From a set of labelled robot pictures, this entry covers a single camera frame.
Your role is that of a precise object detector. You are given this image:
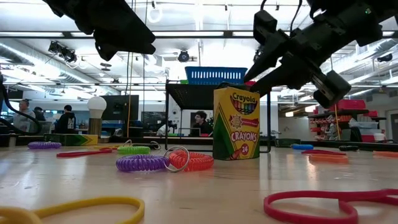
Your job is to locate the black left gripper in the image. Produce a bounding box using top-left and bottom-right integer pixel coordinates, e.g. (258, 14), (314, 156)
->
(77, 0), (156, 55)

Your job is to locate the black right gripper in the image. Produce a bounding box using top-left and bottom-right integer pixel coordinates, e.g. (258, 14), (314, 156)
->
(244, 4), (383, 110)

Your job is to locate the green Crayola crayon box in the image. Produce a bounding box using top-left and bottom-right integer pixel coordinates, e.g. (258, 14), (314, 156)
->
(274, 138), (302, 148)
(43, 133), (99, 147)
(212, 82), (261, 161)

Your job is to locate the blue plastic basket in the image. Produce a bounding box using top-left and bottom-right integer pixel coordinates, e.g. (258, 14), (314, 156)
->
(184, 66), (249, 85)

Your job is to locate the red rubber band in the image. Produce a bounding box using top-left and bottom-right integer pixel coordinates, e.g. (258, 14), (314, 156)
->
(300, 149), (347, 156)
(263, 188), (398, 224)
(56, 147), (113, 158)

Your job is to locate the green coil wristband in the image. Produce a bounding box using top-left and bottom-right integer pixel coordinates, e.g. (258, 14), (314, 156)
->
(117, 139), (152, 156)

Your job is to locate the purple coil wristband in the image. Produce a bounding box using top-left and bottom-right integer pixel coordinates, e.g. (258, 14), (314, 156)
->
(115, 145), (190, 173)
(27, 141), (62, 151)

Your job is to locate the orange coil wristband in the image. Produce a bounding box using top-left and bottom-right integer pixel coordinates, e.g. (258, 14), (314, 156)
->
(169, 150), (215, 172)

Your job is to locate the orange rubber band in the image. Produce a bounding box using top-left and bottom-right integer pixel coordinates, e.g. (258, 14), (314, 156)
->
(372, 150), (398, 159)

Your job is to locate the black monitor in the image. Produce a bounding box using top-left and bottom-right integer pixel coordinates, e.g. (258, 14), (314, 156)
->
(101, 95), (140, 121)

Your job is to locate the storage shelf with red bins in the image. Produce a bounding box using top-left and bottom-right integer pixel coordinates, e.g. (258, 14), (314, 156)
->
(307, 98), (388, 143)

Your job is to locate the black perforated metal shelf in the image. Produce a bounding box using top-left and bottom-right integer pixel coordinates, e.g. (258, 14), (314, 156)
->
(164, 83), (273, 154)

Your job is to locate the white bulb lamp wooden base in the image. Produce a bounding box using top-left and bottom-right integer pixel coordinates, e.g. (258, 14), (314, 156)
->
(86, 95), (108, 137)

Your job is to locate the blue coil wristband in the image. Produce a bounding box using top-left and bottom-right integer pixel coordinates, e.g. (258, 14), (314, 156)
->
(291, 143), (315, 151)

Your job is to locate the person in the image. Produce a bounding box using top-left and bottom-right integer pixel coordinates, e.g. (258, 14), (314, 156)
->
(12, 98), (37, 133)
(32, 106), (46, 122)
(55, 105), (77, 134)
(189, 110), (214, 137)

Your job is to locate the yellow rubber band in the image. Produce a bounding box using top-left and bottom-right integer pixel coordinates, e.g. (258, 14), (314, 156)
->
(0, 195), (146, 224)

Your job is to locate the white ring light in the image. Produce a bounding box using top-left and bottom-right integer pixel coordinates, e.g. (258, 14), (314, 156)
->
(147, 6), (163, 24)

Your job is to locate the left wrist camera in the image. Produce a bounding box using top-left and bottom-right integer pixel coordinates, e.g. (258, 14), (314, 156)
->
(95, 42), (118, 62)

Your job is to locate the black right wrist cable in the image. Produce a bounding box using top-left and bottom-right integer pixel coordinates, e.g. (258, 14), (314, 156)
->
(259, 0), (304, 32)

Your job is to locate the hanging yellow cord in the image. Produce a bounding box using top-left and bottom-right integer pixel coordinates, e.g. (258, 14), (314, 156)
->
(126, 51), (135, 138)

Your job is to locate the hanging tan cord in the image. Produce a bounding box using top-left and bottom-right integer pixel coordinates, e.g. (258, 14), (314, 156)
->
(333, 104), (342, 141)

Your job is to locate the black looped cable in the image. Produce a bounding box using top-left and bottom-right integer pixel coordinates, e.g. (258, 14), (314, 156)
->
(0, 73), (42, 135)

